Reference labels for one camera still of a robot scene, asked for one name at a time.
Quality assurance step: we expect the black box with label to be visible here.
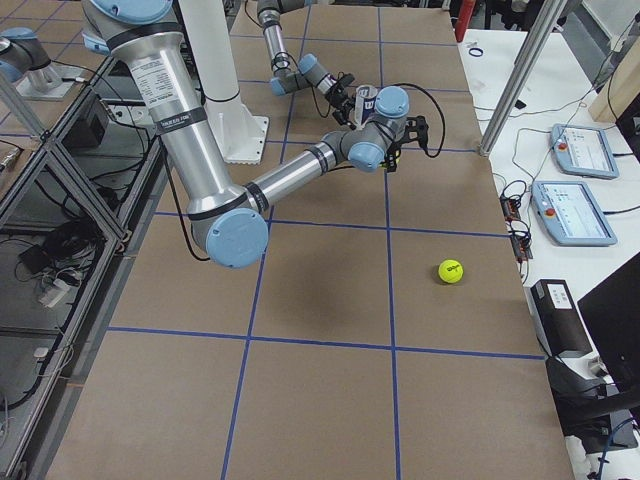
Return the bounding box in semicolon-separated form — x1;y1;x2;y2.
530;279;593;358

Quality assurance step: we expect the aluminium frame post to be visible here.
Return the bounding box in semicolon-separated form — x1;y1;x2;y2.
479;0;568;157

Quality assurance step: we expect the far teach pendant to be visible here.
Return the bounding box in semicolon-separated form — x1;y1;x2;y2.
551;124;619;180

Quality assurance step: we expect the small electronics board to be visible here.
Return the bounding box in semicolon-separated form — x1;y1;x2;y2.
500;194;532;264

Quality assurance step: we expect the clear tennis ball can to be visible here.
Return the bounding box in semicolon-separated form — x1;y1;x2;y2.
353;85;378;129

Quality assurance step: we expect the teach pendant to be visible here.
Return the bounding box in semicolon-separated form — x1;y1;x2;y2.
531;181;617;247
551;124;619;180

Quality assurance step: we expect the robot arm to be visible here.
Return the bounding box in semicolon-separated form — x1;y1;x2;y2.
82;1;409;268
257;0;355;129

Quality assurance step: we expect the red cylinder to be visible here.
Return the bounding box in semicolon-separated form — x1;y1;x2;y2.
454;0;476;43

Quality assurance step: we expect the yellow Wilson tennis ball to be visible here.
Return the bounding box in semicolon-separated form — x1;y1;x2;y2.
438;259;464;284

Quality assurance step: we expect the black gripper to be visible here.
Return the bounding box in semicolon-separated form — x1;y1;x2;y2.
327;83;355;125
384;138;404;173

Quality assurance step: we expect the near teach pendant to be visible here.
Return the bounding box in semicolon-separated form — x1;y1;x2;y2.
531;181;617;247

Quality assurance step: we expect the white pedestal column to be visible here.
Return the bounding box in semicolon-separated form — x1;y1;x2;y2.
179;0;269;165

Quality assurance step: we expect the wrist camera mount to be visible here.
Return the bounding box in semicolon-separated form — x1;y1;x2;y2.
335;72;355;90
402;115;429;152

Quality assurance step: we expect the black monitor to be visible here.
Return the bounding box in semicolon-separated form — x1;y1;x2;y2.
578;254;639;390

